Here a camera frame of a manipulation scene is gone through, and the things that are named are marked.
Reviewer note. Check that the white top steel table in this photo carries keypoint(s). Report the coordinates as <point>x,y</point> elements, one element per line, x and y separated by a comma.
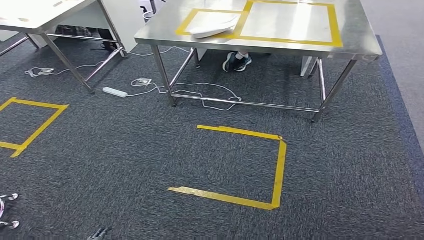
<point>33,13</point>

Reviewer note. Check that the yellow floor tape strip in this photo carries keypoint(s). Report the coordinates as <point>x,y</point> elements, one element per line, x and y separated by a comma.
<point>280,165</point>

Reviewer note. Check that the large yellow tape frame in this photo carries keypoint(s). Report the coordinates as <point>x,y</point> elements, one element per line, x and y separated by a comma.
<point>334,23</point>

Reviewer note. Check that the white office desk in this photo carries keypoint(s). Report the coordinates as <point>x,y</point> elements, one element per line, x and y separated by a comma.
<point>129,23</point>

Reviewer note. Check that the white power strip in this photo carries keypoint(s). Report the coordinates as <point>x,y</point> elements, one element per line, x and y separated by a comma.
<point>115,92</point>

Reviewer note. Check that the white power adapter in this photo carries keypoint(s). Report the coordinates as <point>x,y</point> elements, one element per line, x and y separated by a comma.
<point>46,70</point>
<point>144,81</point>

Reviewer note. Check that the steel workbench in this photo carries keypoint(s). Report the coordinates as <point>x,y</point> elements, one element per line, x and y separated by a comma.
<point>351,26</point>

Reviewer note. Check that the white plastic cover part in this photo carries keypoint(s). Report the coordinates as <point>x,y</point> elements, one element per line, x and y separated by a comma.
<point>212,30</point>

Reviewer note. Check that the black office chair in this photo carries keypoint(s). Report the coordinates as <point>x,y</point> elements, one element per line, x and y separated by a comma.
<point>107,39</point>

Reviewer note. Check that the small yellow tape frame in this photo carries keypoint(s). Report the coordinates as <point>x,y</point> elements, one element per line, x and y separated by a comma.
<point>185,23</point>

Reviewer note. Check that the person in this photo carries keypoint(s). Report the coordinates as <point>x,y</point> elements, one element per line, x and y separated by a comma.
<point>236,63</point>

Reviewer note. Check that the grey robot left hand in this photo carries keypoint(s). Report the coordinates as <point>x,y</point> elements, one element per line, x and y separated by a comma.
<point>98,234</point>

